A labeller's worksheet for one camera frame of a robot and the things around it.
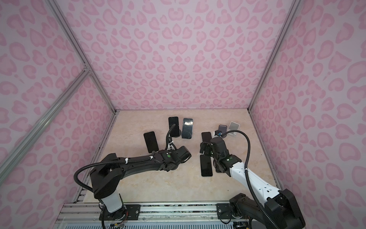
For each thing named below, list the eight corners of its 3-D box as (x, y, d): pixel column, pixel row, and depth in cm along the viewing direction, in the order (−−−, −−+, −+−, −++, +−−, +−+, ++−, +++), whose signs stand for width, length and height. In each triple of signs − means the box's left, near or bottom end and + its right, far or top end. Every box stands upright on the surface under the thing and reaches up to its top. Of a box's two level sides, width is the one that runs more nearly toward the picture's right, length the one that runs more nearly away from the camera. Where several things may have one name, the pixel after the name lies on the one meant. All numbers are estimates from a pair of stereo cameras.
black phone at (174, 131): (169, 136, 105) (167, 125, 95) (170, 128, 110) (168, 116, 100) (178, 136, 105) (177, 125, 95) (179, 128, 110) (178, 116, 100)
